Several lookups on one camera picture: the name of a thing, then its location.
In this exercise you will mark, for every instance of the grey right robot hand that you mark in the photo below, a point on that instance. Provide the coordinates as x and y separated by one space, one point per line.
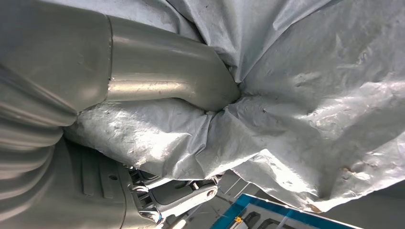
152 66

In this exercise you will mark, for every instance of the blue rimmed bin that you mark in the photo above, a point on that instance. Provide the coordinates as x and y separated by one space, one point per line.
272 215

